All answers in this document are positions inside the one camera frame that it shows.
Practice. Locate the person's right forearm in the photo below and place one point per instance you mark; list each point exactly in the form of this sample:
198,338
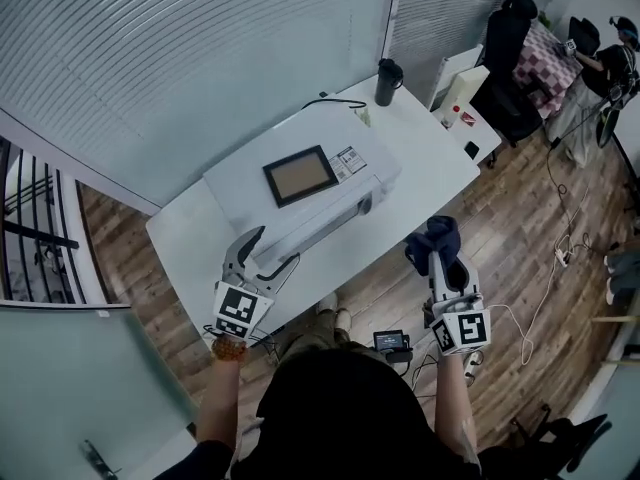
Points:
455,398

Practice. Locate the wide window blind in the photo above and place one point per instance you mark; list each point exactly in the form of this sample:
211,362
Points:
175,43

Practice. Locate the dark blue cloth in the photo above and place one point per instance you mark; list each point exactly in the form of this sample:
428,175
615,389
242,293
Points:
435,240

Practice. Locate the person's black t-shirt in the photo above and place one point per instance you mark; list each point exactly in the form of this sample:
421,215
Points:
340,418

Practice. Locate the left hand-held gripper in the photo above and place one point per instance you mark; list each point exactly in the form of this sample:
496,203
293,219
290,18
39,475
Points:
242,308

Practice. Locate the white bottle with red cap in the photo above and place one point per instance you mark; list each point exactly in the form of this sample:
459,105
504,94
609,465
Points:
450,116

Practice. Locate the red packet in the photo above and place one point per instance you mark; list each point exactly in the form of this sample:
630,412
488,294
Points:
468,117

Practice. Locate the white table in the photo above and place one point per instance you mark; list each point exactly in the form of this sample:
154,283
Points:
430,163

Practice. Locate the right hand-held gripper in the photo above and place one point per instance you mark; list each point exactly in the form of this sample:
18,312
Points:
462,325

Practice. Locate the person's white shoe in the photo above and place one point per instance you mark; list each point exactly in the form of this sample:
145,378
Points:
327,301
345,317

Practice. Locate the black phone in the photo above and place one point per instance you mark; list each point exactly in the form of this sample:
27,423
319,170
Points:
471,149

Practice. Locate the person's olive trousers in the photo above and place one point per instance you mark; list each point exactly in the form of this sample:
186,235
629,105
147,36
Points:
320,333

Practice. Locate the narrow window blind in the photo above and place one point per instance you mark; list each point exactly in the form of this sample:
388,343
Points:
440,13

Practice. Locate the black office chair with jacket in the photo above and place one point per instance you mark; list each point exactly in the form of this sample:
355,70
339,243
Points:
505,33

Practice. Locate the wooden stand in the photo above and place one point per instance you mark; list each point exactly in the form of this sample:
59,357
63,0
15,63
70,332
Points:
615,319

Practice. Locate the frosted glass door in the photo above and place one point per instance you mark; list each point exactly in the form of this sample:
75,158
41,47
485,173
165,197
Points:
75,393

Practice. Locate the small green wrapper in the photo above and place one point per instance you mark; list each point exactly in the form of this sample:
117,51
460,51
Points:
364,117

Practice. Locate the white power strip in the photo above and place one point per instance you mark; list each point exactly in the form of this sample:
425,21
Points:
562,258
472,363

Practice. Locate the cream cardboard box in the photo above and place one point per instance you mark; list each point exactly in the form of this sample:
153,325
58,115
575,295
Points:
465,85

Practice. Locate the person's left forearm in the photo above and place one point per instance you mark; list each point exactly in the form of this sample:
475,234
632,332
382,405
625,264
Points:
220,398

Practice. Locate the pink checkered cloth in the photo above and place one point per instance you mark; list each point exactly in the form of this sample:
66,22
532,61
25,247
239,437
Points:
545,68

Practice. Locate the small white desk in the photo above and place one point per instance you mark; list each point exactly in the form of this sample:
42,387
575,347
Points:
487,138

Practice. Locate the black metal railing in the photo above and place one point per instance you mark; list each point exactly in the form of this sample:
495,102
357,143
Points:
45,235

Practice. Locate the black tumbler bottle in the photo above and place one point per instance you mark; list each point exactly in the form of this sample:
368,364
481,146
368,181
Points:
387,83

